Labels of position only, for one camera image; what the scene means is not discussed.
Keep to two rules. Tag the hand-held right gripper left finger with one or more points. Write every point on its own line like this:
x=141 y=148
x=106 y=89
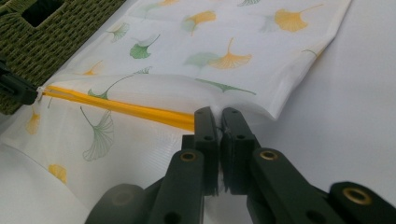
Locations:
x=186 y=174

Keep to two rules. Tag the green woven basket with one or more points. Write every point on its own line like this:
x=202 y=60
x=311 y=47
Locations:
x=56 y=40

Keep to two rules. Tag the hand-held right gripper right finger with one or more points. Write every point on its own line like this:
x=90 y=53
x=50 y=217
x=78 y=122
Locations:
x=267 y=177

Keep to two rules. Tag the leaf print mesh laundry bag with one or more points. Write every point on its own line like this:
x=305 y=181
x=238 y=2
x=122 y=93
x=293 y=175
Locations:
x=186 y=62

